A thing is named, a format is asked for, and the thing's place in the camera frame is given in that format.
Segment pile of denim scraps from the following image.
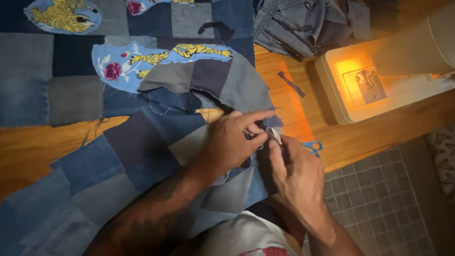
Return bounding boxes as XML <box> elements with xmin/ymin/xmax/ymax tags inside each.
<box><xmin>253</xmin><ymin>0</ymin><xmax>372</xmax><ymax>59</ymax></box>

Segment patchwork denim quilt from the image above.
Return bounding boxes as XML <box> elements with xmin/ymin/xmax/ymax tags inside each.
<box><xmin>0</xmin><ymin>0</ymin><xmax>285</xmax><ymax>256</ymax></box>

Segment person's white shirt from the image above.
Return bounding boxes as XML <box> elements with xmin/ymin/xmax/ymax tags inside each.
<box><xmin>199</xmin><ymin>210</ymin><xmax>300</xmax><ymax>256</ymax></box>

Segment dark narrow fabric strip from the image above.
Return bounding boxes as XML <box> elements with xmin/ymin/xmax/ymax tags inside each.
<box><xmin>278</xmin><ymin>71</ymin><xmax>306</xmax><ymax>99</ymax></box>

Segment blue tiger print fabric patch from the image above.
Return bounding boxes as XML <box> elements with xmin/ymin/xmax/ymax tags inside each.
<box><xmin>91</xmin><ymin>41</ymin><xmax>235</xmax><ymax>94</ymax></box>
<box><xmin>127</xmin><ymin>0</ymin><xmax>195</xmax><ymax>16</ymax></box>
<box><xmin>24</xmin><ymin>0</ymin><xmax>102</xmax><ymax>35</ymax></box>

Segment butterfly print fabric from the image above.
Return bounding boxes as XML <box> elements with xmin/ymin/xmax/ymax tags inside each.
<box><xmin>425</xmin><ymin>124</ymin><xmax>455</xmax><ymax>204</ymax></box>

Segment dark curved fabric scrap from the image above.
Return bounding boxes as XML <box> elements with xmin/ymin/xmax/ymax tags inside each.
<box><xmin>198</xmin><ymin>22</ymin><xmax>236</xmax><ymax>42</ymax></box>

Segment white sewing machine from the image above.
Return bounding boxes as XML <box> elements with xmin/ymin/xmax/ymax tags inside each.
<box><xmin>314</xmin><ymin>2</ymin><xmax>455</xmax><ymax>126</ymax></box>

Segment person's left hand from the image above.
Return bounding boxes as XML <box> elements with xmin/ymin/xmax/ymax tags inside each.
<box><xmin>207</xmin><ymin>110</ymin><xmax>276</xmax><ymax>176</ymax></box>

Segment person's right hand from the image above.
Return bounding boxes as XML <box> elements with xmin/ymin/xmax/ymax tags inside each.
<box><xmin>267</xmin><ymin>135</ymin><xmax>335</xmax><ymax>232</ymax></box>

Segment blue-handled scissors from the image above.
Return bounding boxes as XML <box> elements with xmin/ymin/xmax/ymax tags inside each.
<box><xmin>265</xmin><ymin>127</ymin><xmax>324</xmax><ymax>159</ymax></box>

